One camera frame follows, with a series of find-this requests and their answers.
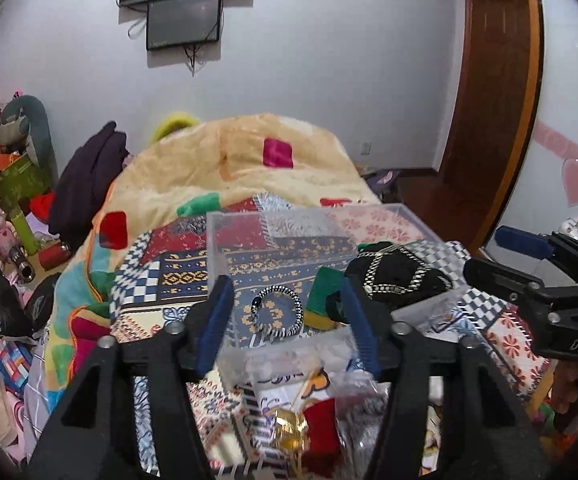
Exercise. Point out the white wall socket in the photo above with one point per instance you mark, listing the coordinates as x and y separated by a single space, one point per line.
367 147

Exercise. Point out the yellow-green fluffy item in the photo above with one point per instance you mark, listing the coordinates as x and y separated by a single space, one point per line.
174 124

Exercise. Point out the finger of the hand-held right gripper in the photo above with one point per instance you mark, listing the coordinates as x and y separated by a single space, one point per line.
499 275
519 241

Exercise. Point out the red can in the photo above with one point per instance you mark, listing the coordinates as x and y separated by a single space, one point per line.
53 255

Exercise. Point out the grey plush dinosaur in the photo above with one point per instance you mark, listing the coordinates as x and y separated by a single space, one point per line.
36 125

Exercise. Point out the purple item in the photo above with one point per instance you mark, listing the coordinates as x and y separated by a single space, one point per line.
381 180

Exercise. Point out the small wall monitor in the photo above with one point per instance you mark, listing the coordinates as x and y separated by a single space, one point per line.
184 20

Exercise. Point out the clear plastic bag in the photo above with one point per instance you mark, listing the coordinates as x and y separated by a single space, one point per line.
364 400

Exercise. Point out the pink wall ribbon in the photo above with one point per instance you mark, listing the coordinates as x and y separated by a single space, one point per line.
559 140

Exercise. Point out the pink rabbit toy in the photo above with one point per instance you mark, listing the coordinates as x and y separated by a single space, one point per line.
0 225

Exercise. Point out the green tube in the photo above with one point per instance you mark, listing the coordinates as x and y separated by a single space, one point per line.
25 232

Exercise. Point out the green cardboard box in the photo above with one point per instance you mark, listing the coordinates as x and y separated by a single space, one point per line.
16 177

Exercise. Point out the red cloth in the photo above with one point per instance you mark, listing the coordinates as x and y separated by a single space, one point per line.
321 427

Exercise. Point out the wooden door frame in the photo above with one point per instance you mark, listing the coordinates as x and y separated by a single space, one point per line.
494 110

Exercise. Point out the yellow patterned blanket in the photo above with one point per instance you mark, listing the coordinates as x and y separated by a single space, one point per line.
209 160

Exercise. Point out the patchwork printed blanket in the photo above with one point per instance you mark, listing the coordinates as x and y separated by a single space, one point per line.
179 265

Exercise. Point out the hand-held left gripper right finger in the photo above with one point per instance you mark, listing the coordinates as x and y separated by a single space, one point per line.
364 332

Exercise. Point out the dark purple clothing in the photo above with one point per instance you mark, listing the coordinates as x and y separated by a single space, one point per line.
89 180

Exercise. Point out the gold shiny ornament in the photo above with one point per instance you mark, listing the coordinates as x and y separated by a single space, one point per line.
291 427

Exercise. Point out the black bag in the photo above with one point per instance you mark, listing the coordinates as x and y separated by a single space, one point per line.
9 305

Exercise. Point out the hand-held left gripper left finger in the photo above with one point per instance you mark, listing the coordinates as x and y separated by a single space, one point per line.
217 317

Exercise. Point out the green yellow cloth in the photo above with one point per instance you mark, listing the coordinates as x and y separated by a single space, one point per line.
325 287

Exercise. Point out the clear plastic box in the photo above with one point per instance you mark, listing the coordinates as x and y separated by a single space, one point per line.
289 230

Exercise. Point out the black metal flashlight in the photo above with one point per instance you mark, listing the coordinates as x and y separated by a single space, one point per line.
21 264

